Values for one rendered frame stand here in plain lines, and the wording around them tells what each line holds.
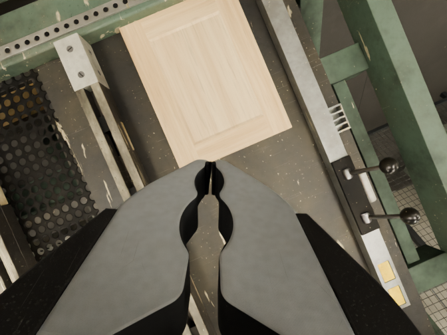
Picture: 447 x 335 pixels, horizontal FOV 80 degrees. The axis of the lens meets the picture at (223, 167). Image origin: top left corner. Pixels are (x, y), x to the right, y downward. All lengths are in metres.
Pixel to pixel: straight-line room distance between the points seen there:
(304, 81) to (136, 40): 0.44
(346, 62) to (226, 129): 0.40
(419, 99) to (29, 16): 0.98
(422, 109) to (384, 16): 0.25
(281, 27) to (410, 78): 0.35
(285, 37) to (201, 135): 0.33
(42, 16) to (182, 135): 0.44
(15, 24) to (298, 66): 0.70
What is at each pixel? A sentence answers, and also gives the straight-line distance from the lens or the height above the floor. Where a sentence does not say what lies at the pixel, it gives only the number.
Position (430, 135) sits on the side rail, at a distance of 0.86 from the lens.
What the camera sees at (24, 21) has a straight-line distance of 0.88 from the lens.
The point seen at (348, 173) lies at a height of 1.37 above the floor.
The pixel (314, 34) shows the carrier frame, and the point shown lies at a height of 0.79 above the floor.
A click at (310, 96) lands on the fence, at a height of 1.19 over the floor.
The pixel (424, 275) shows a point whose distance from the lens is 1.01.
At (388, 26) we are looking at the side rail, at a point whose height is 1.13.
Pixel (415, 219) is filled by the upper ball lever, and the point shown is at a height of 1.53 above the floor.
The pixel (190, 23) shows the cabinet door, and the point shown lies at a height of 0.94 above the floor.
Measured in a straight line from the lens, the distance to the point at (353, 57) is 0.90.
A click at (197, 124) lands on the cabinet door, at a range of 0.71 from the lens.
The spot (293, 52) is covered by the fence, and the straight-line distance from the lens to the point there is 0.76.
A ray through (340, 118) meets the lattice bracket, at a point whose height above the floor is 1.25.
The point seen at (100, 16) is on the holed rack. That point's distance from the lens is 0.80.
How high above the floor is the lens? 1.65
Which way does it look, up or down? 36 degrees down
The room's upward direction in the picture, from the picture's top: 156 degrees clockwise
